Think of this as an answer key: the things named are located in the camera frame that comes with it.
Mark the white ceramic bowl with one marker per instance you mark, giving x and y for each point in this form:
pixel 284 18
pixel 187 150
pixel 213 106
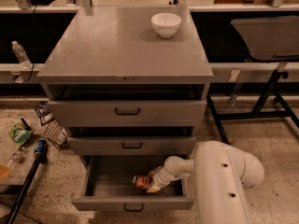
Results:
pixel 165 24

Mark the red coke can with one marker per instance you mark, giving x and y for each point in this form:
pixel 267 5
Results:
pixel 142 181

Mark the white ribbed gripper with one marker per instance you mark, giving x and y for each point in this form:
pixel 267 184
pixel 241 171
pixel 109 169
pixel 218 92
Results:
pixel 161 179

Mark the green chip bag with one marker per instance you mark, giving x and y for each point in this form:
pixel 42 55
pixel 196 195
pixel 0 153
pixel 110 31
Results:
pixel 20 134

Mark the checkered snack bag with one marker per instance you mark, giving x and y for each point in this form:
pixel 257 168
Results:
pixel 55 134

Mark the grey middle drawer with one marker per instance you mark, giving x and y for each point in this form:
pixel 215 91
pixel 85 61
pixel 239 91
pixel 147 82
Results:
pixel 169 145

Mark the grey metal drawer cabinet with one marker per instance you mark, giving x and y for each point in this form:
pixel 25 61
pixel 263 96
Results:
pixel 113 54

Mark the grey top drawer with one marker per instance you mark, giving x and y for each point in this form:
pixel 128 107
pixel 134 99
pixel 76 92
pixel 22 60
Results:
pixel 128 113

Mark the black folding stand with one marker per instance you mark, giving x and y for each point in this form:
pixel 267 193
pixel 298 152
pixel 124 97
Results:
pixel 269 40

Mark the clear bottle on floor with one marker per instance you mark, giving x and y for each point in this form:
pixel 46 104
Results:
pixel 16 159

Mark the clear plastic water bottle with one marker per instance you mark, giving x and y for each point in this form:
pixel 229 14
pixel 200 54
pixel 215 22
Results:
pixel 21 55

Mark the black pole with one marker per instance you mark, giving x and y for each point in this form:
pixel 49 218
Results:
pixel 25 187

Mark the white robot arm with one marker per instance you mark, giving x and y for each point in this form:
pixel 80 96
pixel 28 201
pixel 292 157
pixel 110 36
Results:
pixel 221 175

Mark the grey open bottom drawer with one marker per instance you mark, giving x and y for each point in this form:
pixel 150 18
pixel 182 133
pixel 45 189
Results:
pixel 108 185

